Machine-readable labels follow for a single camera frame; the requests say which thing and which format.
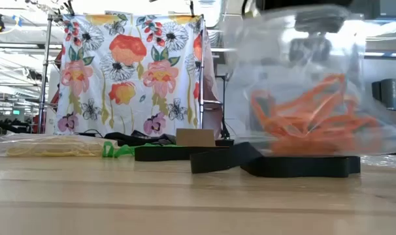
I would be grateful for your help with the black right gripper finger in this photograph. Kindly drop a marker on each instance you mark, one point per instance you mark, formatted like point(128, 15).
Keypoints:
point(319, 19)

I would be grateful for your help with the orange rubber band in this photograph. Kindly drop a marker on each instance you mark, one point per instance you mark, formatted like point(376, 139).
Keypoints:
point(302, 145)
point(258, 104)
point(351, 107)
point(315, 94)
point(315, 125)

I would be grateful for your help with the green rubber band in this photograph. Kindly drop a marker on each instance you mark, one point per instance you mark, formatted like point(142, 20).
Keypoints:
point(108, 150)
point(126, 150)

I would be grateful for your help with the yellow rubber band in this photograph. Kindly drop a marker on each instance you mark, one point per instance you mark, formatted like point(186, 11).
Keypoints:
point(21, 153)
point(70, 150)
point(38, 151)

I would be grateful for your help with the ceiling light strip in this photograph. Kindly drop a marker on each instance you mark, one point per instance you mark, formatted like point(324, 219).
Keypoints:
point(374, 54)

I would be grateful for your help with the grey cylinder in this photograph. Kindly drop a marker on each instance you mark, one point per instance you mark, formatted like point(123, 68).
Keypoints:
point(376, 93)
point(389, 94)

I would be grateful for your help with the pale pink cloth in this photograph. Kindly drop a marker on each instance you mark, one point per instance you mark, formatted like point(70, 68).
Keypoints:
point(212, 85)

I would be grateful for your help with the black light stand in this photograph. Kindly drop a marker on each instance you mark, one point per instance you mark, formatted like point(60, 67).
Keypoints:
point(224, 125)

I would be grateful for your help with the brown cardboard box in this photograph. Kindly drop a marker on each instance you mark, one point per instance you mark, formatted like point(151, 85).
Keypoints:
point(194, 137)

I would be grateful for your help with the black work gloves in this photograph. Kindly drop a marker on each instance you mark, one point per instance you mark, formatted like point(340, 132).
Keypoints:
point(136, 135)

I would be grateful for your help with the floral fabric backdrop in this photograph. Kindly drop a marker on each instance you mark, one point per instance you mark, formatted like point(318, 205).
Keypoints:
point(42, 98)

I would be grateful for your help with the green sign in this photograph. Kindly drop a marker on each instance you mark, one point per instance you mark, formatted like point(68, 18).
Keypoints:
point(16, 112)

